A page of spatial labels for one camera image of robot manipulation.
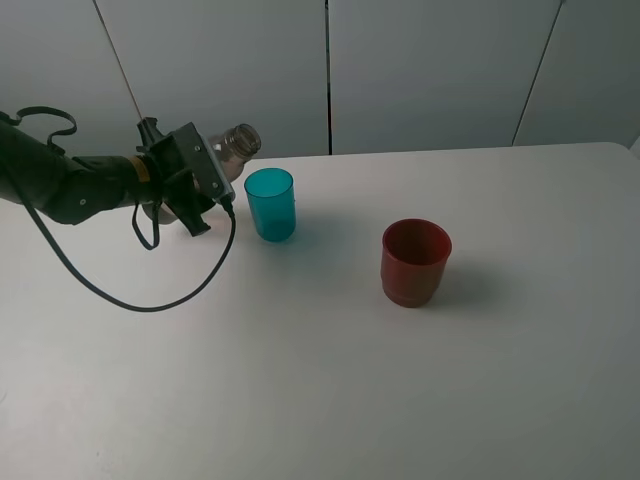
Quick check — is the clear plastic water bottle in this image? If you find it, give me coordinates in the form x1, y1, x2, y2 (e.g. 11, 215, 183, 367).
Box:
139, 124, 262, 224

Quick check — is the black camera cable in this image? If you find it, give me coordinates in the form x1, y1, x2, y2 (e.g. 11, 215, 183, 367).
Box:
19, 197, 237, 313

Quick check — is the teal translucent plastic cup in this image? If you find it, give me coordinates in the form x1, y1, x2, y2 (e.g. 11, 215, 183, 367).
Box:
244, 168, 296, 243

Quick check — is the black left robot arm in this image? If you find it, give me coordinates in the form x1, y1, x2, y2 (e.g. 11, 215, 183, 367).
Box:
1, 107, 227, 236

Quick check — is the red plastic cup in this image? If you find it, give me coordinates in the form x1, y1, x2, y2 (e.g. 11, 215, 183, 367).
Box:
380, 218, 452, 308

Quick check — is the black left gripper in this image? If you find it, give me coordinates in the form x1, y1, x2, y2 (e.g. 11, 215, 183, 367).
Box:
135, 117, 214, 237

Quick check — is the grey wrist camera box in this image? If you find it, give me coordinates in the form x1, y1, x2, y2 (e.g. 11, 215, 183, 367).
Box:
172, 122, 235, 202

